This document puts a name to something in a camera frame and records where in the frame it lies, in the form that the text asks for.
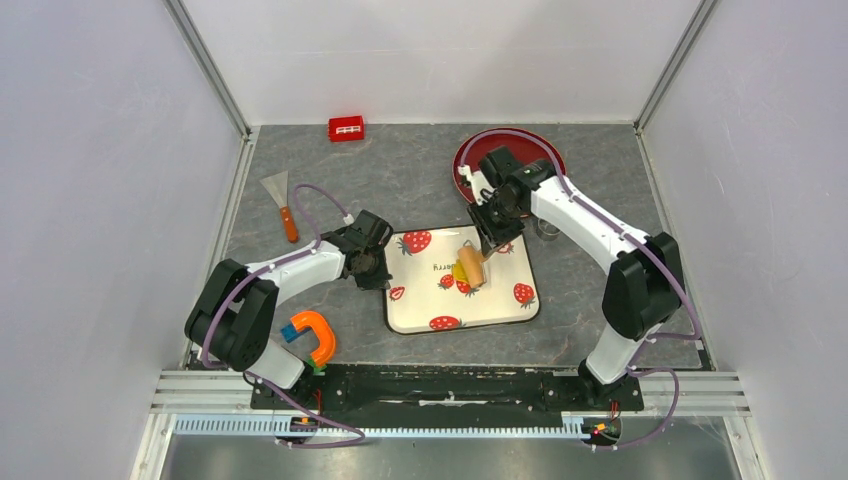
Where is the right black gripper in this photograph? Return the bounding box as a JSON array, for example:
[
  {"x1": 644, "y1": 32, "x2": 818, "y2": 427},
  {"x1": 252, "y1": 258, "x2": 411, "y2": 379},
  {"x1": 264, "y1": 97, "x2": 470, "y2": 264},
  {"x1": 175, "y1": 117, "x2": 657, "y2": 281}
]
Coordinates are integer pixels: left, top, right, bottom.
[{"x1": 471, "y1": 194, "x2": 527, "y2": 257}]

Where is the wooden dough roller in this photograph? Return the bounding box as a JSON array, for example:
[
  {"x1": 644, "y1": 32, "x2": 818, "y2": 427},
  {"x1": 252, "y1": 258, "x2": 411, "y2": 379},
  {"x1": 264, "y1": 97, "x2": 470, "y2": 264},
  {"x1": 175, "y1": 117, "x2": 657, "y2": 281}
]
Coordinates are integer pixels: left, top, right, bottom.
[{"x1": 457, "y1": 240, "x2": 495, "y2": 289}]

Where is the yellow dough piece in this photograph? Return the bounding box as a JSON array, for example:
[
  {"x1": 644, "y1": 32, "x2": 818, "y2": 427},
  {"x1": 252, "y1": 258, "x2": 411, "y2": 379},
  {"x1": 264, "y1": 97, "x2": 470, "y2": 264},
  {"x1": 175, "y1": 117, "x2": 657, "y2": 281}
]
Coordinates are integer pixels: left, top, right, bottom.
[{"x1": 451, "y1": 260, "x2": 468, "y2": 283}]

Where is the white strawberry tray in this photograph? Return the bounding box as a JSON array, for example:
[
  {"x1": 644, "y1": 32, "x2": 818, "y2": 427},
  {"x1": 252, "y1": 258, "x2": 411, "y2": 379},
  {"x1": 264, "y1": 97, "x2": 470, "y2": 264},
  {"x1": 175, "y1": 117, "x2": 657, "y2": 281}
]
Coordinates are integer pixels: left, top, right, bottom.
[{"x1": 385, "y1": 226, "x2": 540, "y2": 335}]

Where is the metal ring cutter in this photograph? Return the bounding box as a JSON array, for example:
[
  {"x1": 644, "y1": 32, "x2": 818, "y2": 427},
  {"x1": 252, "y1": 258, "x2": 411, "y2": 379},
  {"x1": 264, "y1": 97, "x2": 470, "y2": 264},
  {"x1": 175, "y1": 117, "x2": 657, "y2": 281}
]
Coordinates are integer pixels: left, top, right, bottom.
[{"x1": 535, "y1": 218, "x2": 560, "y2": 241}]

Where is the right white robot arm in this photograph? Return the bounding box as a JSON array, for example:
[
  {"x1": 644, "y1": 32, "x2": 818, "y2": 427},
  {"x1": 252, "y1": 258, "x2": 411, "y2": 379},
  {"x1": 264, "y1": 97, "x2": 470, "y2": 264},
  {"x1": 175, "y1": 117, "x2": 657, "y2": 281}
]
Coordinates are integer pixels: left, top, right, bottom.
[{"x1": 456, "y1": 147, "x2": 688, "y2": 408}]

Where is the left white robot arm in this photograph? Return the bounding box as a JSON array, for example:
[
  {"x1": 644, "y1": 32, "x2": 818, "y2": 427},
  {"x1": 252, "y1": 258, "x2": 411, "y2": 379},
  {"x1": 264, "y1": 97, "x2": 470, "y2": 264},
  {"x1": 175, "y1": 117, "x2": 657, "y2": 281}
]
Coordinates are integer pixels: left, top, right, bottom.
[{"x1": 184, "y1": 210, "x2": 394, "y2": 408}]

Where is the red round plate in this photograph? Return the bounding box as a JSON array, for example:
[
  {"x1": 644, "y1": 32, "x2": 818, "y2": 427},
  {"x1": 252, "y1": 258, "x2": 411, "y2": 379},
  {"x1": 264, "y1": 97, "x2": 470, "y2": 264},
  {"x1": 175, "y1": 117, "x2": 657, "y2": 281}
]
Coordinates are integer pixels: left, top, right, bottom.
[{"x1": 451, "y1": 127, "x2": 567, "y2": 203}]

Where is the orange horseshoe magnet toy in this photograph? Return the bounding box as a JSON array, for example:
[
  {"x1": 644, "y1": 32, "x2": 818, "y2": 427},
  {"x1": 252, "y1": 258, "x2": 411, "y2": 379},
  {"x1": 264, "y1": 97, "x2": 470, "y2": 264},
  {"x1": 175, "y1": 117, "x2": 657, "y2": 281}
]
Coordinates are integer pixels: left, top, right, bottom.
[{"x1": 280, "y1": 310, "x2": 338, "y2": 377}]

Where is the red toy brick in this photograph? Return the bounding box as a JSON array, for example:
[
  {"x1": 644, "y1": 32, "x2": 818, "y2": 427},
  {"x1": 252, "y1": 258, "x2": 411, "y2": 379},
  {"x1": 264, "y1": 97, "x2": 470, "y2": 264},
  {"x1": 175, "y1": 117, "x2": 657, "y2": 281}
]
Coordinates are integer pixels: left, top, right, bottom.
[{"x1": 327, "y1": 115, "x2": 366, "y2": 143}]

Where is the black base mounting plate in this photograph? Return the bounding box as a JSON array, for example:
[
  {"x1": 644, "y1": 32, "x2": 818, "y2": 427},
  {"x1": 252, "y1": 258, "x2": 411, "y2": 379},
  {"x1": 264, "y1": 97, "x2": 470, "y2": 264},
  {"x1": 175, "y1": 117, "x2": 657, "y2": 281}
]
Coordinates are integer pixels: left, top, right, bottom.
[{"x1": 245, "y1": 364, "x2": 644, "y2": 430}]

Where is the orange handled metal scraper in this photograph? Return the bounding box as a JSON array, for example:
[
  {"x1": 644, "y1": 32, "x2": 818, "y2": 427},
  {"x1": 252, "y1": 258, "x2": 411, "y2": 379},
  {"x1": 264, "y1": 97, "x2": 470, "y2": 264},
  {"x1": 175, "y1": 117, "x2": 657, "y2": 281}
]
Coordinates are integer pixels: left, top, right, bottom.
[{"x1": 260, "y1": 171, "x2": 299, "y2": 244}]

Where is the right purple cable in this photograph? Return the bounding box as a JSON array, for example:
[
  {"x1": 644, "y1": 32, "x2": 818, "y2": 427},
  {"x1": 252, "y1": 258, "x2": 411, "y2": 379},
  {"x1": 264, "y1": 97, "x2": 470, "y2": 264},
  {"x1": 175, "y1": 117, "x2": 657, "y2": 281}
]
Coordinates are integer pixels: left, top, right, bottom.
[{"x1": 458, "y1": 129, "x2": 704, "y2": 453}]

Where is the aluminium frame rail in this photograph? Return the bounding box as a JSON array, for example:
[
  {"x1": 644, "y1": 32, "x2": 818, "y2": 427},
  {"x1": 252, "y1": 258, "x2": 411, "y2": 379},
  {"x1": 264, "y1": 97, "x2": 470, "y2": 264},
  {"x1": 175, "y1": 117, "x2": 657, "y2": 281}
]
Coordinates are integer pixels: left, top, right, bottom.
[{"x1": 151, "y1": 364, "x2": 751, "y2": 440}]

